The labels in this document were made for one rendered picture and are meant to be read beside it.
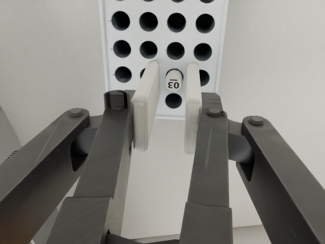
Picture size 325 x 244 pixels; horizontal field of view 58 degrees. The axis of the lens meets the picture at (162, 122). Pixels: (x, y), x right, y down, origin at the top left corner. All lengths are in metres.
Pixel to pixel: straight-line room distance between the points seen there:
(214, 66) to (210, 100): 0.06
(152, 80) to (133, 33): 0.05
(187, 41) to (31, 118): 0.17
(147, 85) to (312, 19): 0.15
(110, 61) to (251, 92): 0.12
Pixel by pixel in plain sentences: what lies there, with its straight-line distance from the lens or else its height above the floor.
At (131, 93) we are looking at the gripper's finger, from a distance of 0.17.
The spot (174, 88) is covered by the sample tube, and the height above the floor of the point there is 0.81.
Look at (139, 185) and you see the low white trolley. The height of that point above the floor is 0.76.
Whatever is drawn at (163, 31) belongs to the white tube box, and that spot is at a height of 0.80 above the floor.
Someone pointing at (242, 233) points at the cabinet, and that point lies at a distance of 0.38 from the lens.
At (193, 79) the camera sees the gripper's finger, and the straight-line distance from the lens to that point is 0.17.
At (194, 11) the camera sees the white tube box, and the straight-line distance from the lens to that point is 0.21.
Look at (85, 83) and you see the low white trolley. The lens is 0.27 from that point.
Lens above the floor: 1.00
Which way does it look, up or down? 62 degrees down
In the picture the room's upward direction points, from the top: 170 degrees counter-clockwise
